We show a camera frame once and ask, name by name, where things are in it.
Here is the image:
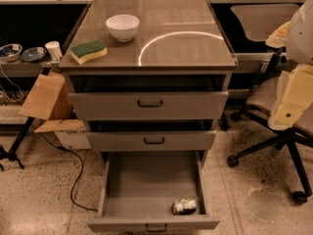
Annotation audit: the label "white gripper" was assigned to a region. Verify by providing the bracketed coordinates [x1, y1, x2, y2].
[265, 22, 313, 126]

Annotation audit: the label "7up can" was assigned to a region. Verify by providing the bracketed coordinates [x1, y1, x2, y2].
[172, 197, 198, 215]

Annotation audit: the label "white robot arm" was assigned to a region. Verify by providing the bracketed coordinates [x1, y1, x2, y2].
[266, 0, 313, 130]

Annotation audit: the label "grey drawer cabinet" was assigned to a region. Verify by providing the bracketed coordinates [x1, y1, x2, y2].
[58, 0, 239, 159]

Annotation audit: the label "top grey drawer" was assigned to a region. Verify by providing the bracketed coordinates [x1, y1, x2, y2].
[69, 75, 228, 120]

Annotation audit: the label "grey drawer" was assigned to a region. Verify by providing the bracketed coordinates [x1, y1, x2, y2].
[69, 75, 228, 120]
[88, 151, 219, 233]
[87, 120, 216, 152]

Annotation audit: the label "middle grey drawer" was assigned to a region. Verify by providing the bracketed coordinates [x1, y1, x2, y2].
[87, 120, 216, 152]

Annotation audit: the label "bottom grey drawer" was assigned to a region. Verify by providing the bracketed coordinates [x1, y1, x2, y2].
[88, 151, 219, 233]

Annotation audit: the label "grey office chair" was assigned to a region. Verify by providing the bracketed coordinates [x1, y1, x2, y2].
[220, 3, 313, 205]

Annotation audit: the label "white ceramic bowl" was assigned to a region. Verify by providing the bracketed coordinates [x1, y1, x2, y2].
[106, 15, 140, 42]

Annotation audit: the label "green yellow sponge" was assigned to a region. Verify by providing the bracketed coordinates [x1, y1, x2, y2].
[70, 39, 107, 65]

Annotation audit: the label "white printed cardboard box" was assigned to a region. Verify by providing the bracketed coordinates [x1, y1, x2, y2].
[55, 126, 91, 150]

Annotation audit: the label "white paper cup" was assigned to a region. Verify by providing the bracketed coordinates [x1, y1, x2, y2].
[45, 41, 63, 61]

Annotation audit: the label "brown cardboard box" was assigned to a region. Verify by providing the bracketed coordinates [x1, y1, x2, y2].
[19, 71, 84, 133]

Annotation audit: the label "blue patterned bowl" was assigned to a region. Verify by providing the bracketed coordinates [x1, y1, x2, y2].
[0, 43, 22, 62]

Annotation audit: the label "black power cable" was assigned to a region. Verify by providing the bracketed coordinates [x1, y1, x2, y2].
[30, 123, 99, 212]

